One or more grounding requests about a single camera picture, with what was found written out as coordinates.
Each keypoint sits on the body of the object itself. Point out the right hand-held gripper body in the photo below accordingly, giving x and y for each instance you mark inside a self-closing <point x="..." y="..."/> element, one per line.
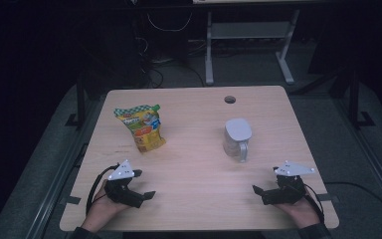
<point x="286" y="194"/>

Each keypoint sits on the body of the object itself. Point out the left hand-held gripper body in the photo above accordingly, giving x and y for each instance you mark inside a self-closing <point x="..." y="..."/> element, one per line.
<point x="122" y="194"/>

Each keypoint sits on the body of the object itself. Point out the yellow refill pouch green cap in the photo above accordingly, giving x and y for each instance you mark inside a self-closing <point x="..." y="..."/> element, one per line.
<point x="144" y="129"/>

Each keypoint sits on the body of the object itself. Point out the clear jar with grey lid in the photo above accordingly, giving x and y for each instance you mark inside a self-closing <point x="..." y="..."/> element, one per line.
<point x="237" y="131"/>

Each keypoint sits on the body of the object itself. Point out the person's right hand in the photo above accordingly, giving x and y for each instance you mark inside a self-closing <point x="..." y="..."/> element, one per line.
<point x="303" y="212"/>

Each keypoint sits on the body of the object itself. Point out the person's left hand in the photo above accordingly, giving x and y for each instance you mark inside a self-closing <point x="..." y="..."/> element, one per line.
<point x="101" y="212"/>

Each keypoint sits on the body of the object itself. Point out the grey tape piece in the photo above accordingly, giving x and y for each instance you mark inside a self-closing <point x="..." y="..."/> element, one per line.
<point x="71" y="200"/>
<point x="328" y="198"/>

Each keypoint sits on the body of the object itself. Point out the black metal stand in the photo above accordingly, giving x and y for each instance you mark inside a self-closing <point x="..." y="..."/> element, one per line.
<point x="80" y="103"/>
<point x="354" y="99"/>

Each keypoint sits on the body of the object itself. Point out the aluminium floor rail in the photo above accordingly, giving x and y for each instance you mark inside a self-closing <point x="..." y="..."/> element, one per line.
<point x="374" y="166"/>
<point x="56" y="189"/>

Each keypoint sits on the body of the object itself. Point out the white metal desk frame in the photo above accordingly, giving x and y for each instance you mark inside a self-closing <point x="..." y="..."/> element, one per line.
<point x="248" y="30"/>

